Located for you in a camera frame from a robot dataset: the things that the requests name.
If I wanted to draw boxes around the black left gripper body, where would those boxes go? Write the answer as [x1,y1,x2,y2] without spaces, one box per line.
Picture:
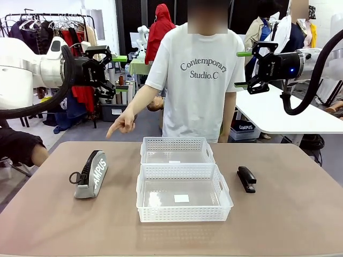
[70,58,105,87]

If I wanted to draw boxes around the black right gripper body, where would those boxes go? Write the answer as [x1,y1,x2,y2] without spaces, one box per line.
[258,51,301,81]

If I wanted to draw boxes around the grey CAMPUS pencil pouch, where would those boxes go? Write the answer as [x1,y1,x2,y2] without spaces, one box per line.
[69,149,109,199]

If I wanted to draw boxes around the black stapler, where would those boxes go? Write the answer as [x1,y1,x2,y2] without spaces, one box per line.
[236,166,257,194]

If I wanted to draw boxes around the person's left forearm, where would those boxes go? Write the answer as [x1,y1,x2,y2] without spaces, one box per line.
[218,90,237,134]

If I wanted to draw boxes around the person's right hand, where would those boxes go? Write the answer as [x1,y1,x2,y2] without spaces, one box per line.
[106,108,138,140]

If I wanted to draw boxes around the grey storage bin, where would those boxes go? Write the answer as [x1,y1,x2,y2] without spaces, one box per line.
[100,102,130,123]

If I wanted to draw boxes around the white background table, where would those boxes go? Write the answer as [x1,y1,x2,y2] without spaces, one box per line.
[234,82,343,147]

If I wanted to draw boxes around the person with dark navy top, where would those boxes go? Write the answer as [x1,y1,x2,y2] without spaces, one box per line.
[289,0,318,49]

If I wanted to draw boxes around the green covered table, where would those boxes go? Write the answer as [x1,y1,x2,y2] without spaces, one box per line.
[128,58,152,77]

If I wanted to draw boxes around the white basket of CAMPUS pouches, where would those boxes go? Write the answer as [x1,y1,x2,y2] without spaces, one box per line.
[229,122,261,142]

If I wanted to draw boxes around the brown mannequin head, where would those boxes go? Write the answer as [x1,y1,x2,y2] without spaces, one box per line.
[146,95,166,112]

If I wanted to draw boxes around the red hooded coat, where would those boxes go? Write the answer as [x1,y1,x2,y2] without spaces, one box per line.
[144,3,176,65]

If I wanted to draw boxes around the person in white printed t-shirt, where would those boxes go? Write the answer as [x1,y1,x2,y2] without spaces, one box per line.
[144,22,246,144]

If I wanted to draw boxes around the tan mannequin part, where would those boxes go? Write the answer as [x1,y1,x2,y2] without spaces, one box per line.
[325,100,343,115]

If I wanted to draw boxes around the black clothes rack with garments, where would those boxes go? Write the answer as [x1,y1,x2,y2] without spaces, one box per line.
[0,9,98,129]

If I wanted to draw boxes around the black bag under table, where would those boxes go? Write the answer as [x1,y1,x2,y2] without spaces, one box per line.
[299,133,325,151]

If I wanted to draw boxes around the white perforated plastic basket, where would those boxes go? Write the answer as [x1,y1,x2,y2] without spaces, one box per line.
[136,163,234,223]
[140,137,217,165]

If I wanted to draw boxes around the person arm in black sleeve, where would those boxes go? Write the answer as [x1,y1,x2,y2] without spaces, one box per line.
[0,125,50,168]

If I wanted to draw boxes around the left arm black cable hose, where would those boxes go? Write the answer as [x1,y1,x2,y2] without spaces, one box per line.
[0,44,81,120]

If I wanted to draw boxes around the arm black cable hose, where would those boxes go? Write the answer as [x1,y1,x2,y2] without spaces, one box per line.
[280,36,343,116]
[0,44,81,120]

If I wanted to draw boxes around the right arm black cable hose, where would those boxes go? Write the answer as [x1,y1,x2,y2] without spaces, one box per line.
[280,36,343,116]

